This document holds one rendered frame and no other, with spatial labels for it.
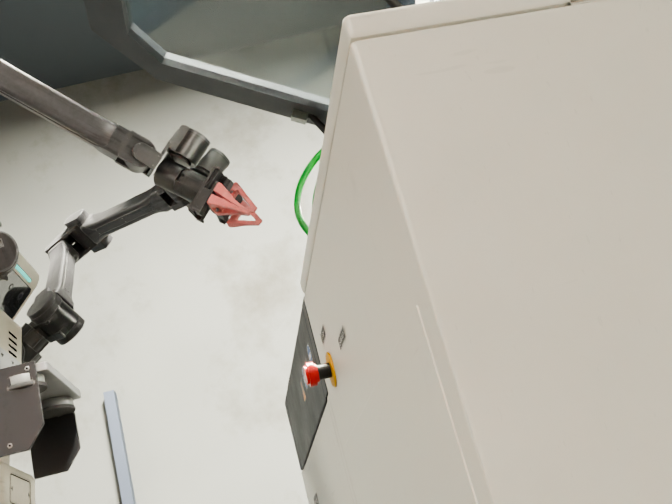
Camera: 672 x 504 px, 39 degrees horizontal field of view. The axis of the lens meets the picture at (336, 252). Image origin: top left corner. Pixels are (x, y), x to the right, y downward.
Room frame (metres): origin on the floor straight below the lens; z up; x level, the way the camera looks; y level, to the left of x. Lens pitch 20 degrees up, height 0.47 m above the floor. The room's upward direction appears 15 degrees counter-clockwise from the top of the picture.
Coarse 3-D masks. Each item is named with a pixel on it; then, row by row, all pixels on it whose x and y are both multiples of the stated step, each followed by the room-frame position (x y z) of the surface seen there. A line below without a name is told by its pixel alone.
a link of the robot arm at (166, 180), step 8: (168, 152) 1.66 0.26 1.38; (168, 160) 1.66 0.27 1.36; (176, 160) 1.68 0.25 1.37; (184, 160) 1.66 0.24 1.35; (160, 168) 1.65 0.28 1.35; (168, 168) 1.65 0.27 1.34; (176, 168) 1.65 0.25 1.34; (184, 168) 1.66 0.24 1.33; (160, 176) 1.66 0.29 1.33; (168, 176) 1.65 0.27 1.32; (176, 176) 1.65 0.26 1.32; (160, 184) 1.67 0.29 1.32; (168, 184) 1.66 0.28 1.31
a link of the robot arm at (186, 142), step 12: (180, 132) 1.65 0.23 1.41; (192, 132) 1.65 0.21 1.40; (144, 144) 1.61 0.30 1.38; (168, 144) 1.64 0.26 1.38; (180, 144) 1.65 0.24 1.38; (192, 144) 1.65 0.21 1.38; (204, 144) 1.67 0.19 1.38; (144, 156) 1.62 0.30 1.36; (156, 156) 1.62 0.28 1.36; (192, 156) 1.66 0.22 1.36
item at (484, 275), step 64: (576, 0) 0.81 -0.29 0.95; (640, 0) 0.82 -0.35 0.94; (384, 64) 0.77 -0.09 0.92; (448, 64) 0.78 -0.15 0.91; (512, 64) 0.79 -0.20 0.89; (576, 64) 0.80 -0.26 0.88; (640, 64) 0.82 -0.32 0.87; (384, 128) 0.77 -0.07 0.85; (448, 128) 0.78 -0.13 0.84; (512, 128) 0.79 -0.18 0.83; (576, 128) 0.80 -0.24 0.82; (640, 128) 0.81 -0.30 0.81; (384, 192) 0.80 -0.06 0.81; (448, 192) 0.77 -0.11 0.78; (512, 192) 0.78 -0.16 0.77; (576, 192) 0.79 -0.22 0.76; (640, 192) 0.81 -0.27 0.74; (320, 256) 1.20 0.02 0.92; (384, 256) 0.87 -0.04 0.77; (448, 256) 0.77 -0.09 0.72; (512, 256) 0.78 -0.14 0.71; (576, 256) 0.79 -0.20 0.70; (640, 256) 0.80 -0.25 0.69; (320, 320) 1.34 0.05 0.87; (384, 320) 0.94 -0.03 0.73; (448, 320) 0.77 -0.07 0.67; (512, 320) 0.78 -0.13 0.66; (576, 320) 0.79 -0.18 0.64; (640, 320) 0.80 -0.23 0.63; (384, 384) 1.02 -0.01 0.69; (448, 384) 0.78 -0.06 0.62; (512, 384) 0.77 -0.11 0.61; (576, 384) 0.78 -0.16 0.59; (640, 384) 0.79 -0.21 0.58; (384, 448) 1.12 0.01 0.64; (448, 448) 0.84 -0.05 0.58; (512, 448) 0.77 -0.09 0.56; (576, 448) 0.78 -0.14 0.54; (640, 448) 0.79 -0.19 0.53
